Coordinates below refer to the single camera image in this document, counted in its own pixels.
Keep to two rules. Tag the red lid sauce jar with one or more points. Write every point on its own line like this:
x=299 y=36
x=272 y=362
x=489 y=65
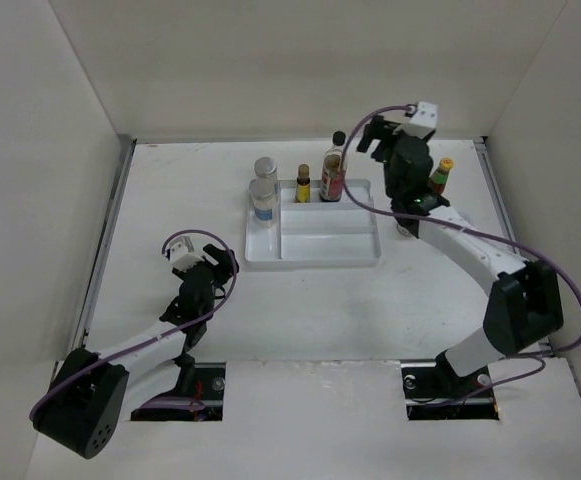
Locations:
x=466 y=217
x=402 y=230

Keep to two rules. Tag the small yellow label bottle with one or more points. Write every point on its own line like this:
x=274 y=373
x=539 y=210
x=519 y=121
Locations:
x=303 y=184

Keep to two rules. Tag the white divided organizer tray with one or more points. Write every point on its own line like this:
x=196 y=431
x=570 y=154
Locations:
x=315 y=234

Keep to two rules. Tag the blue label shaker jar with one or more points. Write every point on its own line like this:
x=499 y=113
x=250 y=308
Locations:
x=266 y=168
x=264 y=201

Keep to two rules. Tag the tall black cap oil bottle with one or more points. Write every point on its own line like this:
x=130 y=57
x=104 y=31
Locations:
x=333 y=170

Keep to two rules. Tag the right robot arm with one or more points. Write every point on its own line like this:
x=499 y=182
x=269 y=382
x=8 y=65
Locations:
x=524 y=302

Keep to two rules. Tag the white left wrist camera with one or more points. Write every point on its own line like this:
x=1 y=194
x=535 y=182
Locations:
x=181 y=253

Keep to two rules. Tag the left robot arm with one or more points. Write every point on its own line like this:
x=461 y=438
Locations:
x=93 y=391

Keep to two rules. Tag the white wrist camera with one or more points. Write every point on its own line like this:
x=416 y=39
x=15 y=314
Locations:
x=181 y=253
x=421 y=119

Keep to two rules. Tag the green yellow cap sauce bottle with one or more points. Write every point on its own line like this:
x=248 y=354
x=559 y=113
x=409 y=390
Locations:
x=439 y=177

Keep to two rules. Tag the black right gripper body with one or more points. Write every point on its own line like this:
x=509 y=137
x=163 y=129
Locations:
x=392 y=189

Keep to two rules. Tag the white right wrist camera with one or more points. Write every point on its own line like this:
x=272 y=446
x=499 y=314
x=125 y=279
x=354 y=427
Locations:
x=421 y=119

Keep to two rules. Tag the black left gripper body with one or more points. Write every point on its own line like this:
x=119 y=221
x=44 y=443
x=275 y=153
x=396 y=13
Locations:
x=219 y=277

